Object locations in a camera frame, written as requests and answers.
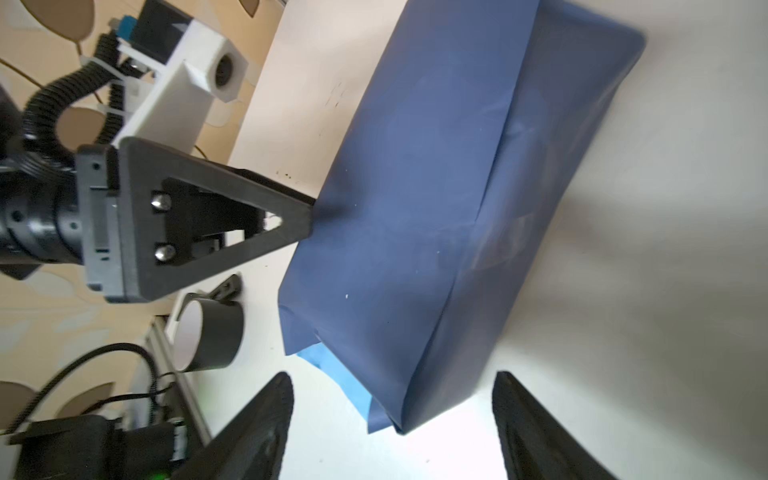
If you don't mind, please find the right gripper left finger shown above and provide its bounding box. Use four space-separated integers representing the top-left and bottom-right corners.
172 372 294 479

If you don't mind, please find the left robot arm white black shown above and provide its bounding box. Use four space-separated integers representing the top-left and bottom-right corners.
1 21 314 303

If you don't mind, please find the grey duct tape roll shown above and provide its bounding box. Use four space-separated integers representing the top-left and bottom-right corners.
172 297 245 373

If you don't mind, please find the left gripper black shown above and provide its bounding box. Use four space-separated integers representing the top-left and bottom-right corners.
75 138 315 303

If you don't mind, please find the light blue wrapping paper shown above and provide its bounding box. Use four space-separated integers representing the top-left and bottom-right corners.
278 1 646 434

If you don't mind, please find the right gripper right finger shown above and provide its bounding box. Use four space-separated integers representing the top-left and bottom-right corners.
492 371 614 479

